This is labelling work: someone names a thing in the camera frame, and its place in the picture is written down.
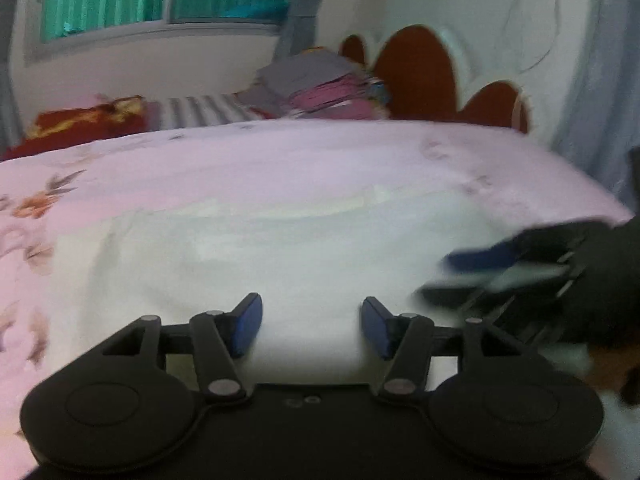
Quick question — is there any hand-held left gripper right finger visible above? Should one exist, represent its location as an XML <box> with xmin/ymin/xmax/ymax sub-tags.
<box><xmin>361</xmin><ymin>296</ymin><xmax>526</xmax><ymax>407</ymax></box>

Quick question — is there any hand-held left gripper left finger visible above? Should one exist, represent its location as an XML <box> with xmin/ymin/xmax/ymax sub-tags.
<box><xmin>102</xmin><ymin>292</ymin><xmax>264</xmax><ymax>407</ymax></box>

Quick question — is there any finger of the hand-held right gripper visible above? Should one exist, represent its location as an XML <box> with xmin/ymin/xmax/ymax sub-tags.
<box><xmin>442</xmin><ymin>219</ymin><xmax>617</xmax><ymax>277</ymax></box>
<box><xmin>417</xmin><ymin>264</ymin><xmax>573</xmax><ymax>312</ymax></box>

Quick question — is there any white knit sweater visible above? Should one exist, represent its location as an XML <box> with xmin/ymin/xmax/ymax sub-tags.
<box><xmin>89</xmin><ymin>184</ymin><xmax>596</xmax><ymax>387</ymax></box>

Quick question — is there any pile of mixed clothes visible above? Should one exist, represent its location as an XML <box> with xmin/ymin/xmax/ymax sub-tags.
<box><xmin>235</xmin><ymin>47</ymin><xmax>392</xmax><ymax>122</ymax></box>

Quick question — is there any bed with pink floral sheet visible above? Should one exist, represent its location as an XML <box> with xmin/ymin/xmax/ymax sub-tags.
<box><xmin>0</xmin><ymin>119</ymin><xmax>636</xmax><ymax>480</ymax></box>

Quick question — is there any white and brown headboard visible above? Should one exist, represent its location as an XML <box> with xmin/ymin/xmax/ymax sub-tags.
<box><xmin>339</xmin><ymin>24</ymin><xmax>534</xmax><ymax>136</ymax></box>

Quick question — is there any pale blue patterned curtain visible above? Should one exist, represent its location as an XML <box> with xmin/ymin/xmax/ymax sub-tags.
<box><xmin>550</xmin><ymin>0</ymin><xmax>640</xmax><ymax>203</ymax></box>

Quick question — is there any grey striped cloth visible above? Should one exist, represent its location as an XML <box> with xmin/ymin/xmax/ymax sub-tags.
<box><xmin>149</xmin><ymin>91</ymin><xmax>268</xmax><ymax>131</ymax></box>

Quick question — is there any red patterned pillow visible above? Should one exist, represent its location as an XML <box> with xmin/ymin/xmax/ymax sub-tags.
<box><xmin>0</xmin><ymin>94</ymin><xmax>151</xmax><ymax>162</ymax></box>

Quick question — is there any grey window curtain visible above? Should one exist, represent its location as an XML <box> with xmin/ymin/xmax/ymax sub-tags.
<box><xmin>276</xmin><ymin>0</ymin><xmax>342</xmax><ymax>63</ymax></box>

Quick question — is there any teal cloth on windowsill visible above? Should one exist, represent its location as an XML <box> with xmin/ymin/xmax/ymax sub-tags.
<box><xmin>220</xmin><ymin>2</ymin><xmax>291</xmax><ymax>20</ymax></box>

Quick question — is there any white charger cable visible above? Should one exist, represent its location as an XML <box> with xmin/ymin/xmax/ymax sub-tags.
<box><xmin>504</xmin><ymin>0</ymin><xmax>562</xmax><ymax>77</ymax></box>

